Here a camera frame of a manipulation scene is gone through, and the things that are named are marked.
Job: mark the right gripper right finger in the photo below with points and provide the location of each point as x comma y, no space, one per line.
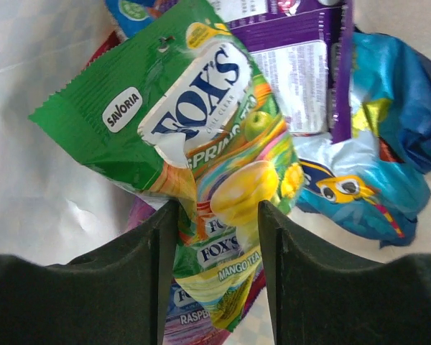
308,285

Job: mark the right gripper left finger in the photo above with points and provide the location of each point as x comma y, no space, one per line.
118,293

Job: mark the checkered paper bag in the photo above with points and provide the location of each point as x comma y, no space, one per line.
52,209

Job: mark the green Fox's candy bag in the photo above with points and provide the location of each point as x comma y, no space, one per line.
182,110

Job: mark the pink raspberry candy bag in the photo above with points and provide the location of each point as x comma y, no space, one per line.
187,322

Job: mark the blue snack bag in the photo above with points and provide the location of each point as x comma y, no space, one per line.
368,173

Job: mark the purple snack packet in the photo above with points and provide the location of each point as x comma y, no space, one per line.
294,43

